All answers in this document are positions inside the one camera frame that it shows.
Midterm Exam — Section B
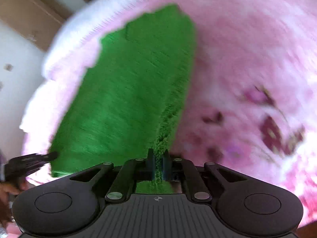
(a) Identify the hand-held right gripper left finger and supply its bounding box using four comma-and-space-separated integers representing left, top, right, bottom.
70, 148, 155, 202

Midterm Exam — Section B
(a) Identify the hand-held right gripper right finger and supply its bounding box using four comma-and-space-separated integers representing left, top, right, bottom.
162, 150, 244, 202

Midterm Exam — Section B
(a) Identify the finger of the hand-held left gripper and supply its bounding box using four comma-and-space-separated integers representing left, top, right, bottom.
4, 152, 59, 179

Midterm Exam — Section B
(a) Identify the green knit sweater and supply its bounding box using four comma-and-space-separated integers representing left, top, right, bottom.
48, 3, 197, 194

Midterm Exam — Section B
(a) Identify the person's left hand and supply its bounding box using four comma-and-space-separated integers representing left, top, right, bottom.
0, 180, 28, 226

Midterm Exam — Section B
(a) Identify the pink floral blanket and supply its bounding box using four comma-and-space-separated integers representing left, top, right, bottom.
20, 0, 317, 228

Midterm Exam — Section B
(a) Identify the wooden door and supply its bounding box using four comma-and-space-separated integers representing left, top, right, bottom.
0, 0, 104, 52

